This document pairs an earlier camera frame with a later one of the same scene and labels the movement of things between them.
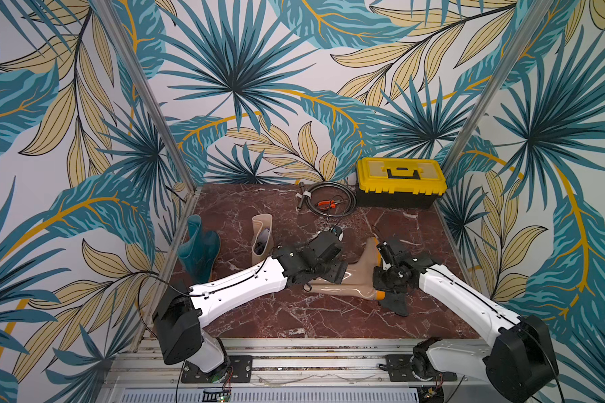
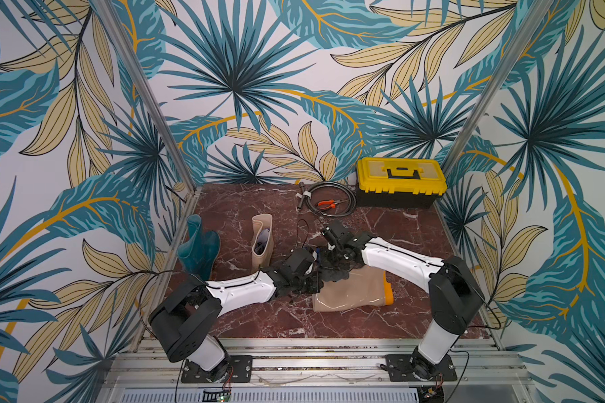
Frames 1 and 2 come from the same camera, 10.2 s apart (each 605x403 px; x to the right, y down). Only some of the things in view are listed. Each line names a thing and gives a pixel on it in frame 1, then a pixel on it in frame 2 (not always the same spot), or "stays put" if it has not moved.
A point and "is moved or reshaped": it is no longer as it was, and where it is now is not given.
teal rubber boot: (200, 251) stays put
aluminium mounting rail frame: (286, 371) stays put
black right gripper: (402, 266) → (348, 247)
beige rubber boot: (262, 247) stays put
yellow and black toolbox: (394, 182) stays put
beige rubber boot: (358, 279) is moved or reshaped
